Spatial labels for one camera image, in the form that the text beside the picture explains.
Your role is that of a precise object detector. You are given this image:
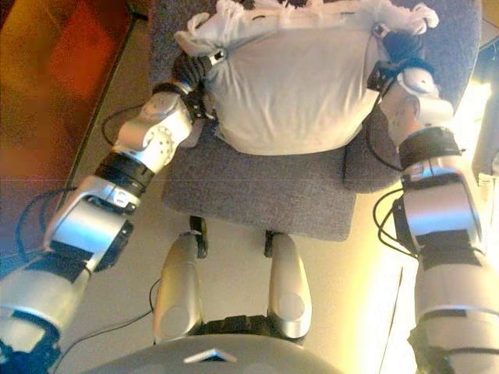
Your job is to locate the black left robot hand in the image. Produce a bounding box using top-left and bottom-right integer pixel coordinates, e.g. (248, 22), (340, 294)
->
(171, 46), (229, 89)

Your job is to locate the grey fabric armchair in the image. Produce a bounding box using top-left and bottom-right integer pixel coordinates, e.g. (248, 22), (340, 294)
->
(150, 0), (483, 242)

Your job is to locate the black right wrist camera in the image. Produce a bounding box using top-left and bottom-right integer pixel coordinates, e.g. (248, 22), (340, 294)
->
(368, 62), (398, 93)

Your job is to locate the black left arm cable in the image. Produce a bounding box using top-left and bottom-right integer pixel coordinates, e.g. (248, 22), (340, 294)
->
(13, 101), (163, 351)

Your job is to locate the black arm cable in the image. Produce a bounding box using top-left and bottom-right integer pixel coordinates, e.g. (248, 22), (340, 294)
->
(13, 101), (163, 351)
(366, 116), (422, 258)

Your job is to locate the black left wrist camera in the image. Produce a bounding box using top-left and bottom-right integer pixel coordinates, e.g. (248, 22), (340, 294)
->
(186, 89), (215, 120)

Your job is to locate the silver right robot leg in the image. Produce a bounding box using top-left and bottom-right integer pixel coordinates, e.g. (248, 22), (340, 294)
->
(264, 229), (313, 340)

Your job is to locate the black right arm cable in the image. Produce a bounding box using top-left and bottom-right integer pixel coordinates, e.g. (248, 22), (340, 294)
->
(366, 116), (422, 258)

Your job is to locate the glossy dark cabinet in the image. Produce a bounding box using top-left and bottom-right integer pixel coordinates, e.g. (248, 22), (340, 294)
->
(0, 0), (151, 258)

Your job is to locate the white fringed cushion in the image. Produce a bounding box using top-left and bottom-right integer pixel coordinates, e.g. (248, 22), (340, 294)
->
(174, 0), (440, 156)

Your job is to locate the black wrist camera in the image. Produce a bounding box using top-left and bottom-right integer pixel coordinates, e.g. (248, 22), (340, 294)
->
(186, 89), (215, 120)
(368, 62), (398, 93)

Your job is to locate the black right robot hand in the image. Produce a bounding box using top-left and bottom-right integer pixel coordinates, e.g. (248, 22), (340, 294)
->
(373, 23), (426, 65)

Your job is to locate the grey robot torso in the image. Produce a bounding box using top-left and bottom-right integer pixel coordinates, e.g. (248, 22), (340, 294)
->
(54, 334), (344, 374)

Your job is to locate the beige upholstered bed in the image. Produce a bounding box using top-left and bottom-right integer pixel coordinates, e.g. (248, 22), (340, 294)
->
(471, 37), (499, 211)

